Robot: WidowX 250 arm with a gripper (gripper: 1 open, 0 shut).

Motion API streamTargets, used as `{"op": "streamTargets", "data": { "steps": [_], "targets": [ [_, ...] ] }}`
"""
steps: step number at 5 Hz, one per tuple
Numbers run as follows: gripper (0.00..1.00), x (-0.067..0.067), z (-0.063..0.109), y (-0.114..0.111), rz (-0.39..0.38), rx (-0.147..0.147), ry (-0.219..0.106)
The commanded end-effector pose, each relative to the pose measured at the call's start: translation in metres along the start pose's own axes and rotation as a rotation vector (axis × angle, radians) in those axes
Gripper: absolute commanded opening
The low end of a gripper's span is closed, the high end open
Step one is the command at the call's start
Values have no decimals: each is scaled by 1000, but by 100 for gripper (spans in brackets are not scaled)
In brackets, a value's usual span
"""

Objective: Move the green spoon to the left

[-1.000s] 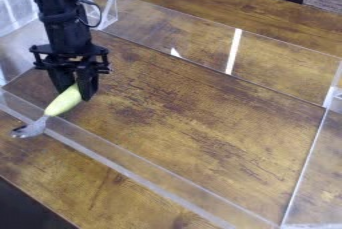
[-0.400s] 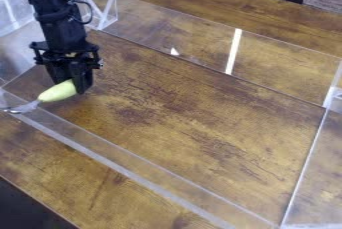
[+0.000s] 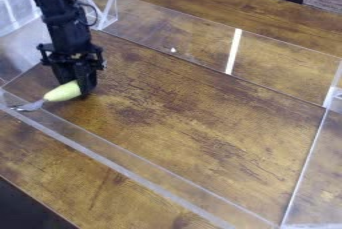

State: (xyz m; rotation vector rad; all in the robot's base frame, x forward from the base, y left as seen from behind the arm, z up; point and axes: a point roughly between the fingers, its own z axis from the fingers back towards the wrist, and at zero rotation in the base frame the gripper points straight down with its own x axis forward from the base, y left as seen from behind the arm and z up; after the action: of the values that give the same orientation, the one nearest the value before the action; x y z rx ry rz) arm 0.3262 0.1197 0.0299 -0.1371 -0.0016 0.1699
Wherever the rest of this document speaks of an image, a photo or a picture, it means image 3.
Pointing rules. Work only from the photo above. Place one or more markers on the clear acrylic enclosure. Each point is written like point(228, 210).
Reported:
point(209, 132)

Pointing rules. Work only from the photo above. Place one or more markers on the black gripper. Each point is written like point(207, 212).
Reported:
point(84, 72)

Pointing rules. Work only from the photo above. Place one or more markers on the clear acrylic corner bracket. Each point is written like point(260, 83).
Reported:
point(100, 17)

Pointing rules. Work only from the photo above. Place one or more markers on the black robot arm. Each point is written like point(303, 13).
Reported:
point(65, 21)

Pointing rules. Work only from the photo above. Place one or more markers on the green handled metal spoon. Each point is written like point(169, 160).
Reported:
point(61, 93)

